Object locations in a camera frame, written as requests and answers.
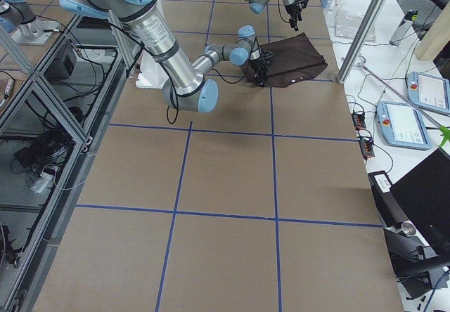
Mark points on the white metal mount base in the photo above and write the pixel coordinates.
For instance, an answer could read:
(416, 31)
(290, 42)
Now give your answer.
(151, 74)

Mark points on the black camera stand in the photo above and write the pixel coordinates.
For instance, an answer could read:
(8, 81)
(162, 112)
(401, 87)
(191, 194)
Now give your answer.
(418, 268)

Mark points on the black laptop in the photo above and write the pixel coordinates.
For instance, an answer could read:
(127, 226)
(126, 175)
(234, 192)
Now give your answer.
(423, 195)

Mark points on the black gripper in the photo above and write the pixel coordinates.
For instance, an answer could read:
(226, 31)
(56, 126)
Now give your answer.
(257, 66)
(292, 12)

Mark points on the brown paper table cover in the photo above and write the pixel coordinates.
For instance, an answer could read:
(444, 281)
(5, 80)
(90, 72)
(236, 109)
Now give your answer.
(262, 204)

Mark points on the near teach pendant tablet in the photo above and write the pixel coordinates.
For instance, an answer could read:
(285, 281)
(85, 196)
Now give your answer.
(402, 126)

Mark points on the cardboard sheet in plastic sleeve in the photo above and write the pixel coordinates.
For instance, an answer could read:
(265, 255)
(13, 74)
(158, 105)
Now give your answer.
(347, 24)

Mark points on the orange terminal block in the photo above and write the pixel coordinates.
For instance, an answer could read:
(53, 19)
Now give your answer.
(358, 119)
(366, 147)

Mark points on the neighbour robot arm base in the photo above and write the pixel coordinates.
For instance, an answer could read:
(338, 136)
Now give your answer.
(18, 19)

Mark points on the aluminium side frame rack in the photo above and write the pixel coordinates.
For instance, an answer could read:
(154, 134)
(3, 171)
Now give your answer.
(54, 111)

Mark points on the far teach pendant tablet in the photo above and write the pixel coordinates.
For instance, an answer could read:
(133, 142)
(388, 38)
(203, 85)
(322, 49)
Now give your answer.
(429, 92)

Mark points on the aluminium vertical post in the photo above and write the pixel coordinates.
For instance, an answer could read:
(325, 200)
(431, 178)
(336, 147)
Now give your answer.
(369, 18)

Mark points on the black box with label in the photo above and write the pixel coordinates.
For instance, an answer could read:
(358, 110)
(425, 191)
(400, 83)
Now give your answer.
(393, 217)

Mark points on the dark brown t-shirt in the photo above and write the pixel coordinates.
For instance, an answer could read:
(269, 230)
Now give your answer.
(295, 60)

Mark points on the teach pendant tablet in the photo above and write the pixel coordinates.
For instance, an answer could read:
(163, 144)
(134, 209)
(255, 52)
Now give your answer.
(402, 126)
(429, 92)

